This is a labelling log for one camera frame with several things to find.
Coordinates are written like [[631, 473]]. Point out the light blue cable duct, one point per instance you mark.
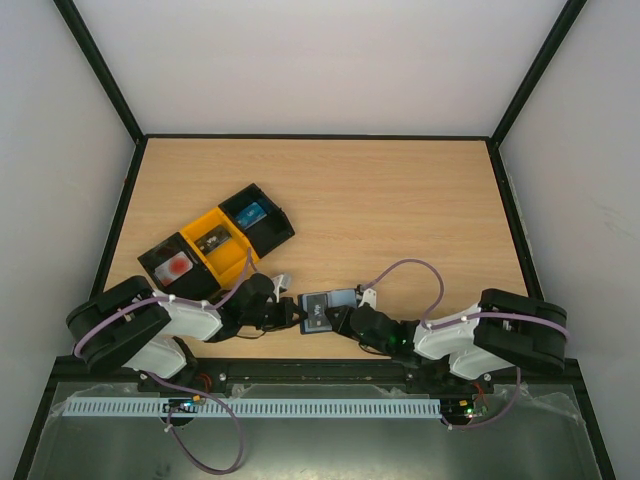
[[123, 407]]

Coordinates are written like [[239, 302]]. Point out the black bin right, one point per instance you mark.
[[266, 235]]

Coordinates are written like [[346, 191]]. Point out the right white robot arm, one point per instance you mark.
[[501, 330]]

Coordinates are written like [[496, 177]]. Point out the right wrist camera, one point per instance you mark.
[[366, 297]]

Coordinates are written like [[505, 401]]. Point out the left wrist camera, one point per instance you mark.
[[281, 283]]

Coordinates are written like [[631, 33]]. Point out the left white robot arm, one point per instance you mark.
[[135, 326]]

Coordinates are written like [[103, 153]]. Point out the black enclosure frame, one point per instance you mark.
[[554, 85]]

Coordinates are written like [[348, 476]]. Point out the white red card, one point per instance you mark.
[[173, 268]]

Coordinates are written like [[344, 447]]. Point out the black bin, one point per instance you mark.
[[266, 235], [198, 284]]

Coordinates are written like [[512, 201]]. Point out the black bin left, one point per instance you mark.
[[198, 284]]

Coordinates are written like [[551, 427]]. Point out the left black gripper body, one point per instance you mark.
[[269, 320]]

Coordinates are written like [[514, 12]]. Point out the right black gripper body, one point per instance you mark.
[[343, 318]]

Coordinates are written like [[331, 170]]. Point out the blue card in bin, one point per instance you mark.
[[251, 214]]

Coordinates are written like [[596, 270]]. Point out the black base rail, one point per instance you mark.
[[225, 373]]

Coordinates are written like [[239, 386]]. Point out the yellow bin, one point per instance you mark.
[[225, 250]]

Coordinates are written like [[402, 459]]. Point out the navy blue card holder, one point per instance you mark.
[[336, 298]]

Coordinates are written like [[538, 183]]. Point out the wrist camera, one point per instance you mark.
[[281, 283], [366, 297]]

